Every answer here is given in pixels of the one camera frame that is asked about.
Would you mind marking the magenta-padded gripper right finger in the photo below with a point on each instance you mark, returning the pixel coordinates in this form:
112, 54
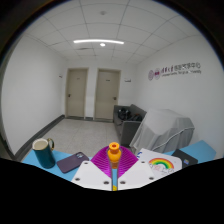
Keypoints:
136, 175

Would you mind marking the long ceiling light strip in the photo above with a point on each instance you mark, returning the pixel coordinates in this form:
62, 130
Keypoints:
98, 41

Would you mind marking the grey sofa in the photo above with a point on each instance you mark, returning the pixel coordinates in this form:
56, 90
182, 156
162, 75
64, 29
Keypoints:
126, 130

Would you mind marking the beige door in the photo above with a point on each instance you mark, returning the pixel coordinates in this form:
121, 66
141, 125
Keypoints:
106, 95
76, 93

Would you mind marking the small round ceiling light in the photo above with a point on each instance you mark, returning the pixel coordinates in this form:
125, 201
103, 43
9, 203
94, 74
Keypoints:
102, 44

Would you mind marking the wall logo sign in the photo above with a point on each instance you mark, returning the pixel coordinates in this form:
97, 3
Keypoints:
175, 70

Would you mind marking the black bag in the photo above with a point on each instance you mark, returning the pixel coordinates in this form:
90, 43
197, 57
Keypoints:
124, 114

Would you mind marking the purple smartphone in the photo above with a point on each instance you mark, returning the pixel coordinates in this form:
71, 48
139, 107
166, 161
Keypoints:
71, 162

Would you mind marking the black notebook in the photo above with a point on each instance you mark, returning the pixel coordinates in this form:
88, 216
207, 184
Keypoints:
185, 158

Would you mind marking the white booklet with rainbow print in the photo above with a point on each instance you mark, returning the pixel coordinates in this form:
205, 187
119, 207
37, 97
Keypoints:
163, 163

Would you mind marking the grey cloth-covered furniture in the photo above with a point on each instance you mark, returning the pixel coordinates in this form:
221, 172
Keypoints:
163, 131

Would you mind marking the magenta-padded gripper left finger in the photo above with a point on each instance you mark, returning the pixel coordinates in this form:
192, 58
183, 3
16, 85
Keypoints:
91, 176

